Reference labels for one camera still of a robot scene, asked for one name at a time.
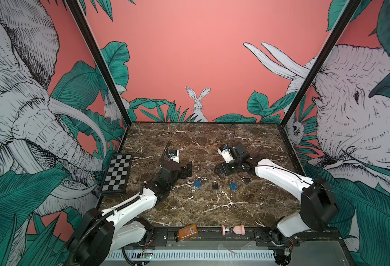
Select orange brown box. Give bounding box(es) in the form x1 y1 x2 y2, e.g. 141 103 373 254
177 224 198 242

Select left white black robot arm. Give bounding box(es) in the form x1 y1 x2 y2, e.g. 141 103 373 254
65 160 193 266

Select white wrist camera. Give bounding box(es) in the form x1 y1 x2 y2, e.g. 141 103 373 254
218 144 234 164
167 149 180 164

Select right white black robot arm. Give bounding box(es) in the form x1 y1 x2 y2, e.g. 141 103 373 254
214 143 340 238

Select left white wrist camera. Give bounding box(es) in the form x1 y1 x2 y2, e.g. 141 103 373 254
167 149 180 164

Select right thin black cable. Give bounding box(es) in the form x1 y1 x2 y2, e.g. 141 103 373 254
227 124 338 194

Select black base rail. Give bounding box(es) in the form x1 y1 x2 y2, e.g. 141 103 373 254
149 227 342 249

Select white slotted cable duct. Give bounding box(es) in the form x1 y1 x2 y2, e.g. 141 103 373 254
125 249 275 262

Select blue padlock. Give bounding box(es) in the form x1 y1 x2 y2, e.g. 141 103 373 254
193 177 202 189
230 180 238 191

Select black white checkerboard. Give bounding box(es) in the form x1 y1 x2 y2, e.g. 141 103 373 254
100 153 133 195

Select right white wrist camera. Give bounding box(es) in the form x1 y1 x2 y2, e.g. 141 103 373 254
218 144 234 164

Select pink hourglass spool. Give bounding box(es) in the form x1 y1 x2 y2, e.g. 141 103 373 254
221 225 245 236

